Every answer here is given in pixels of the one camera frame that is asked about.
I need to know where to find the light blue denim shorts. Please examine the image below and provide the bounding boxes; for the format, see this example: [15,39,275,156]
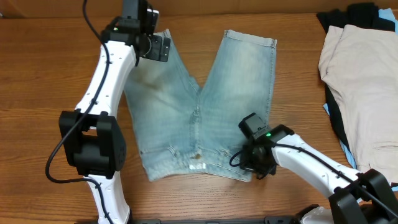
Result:
[124,30,277,182]

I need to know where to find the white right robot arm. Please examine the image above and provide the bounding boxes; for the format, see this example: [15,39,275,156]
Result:
[238,123,397,223]

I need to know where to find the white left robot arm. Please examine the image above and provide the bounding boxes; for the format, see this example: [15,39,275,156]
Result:
[58,12,170,223]

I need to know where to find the brown cardboard back panel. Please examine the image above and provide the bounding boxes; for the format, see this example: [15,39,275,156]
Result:
[1,0,397,18]

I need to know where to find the beige folded garment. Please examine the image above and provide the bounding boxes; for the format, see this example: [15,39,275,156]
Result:
[318,24,398,184]

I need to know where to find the black garment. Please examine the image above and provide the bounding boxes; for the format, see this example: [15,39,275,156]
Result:
[317,2,397,149]

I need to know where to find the light blue garment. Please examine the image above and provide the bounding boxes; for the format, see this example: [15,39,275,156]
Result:
[322,7,398,192]

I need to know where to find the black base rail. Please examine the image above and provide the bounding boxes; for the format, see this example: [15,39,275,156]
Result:
[74,203,333,224]

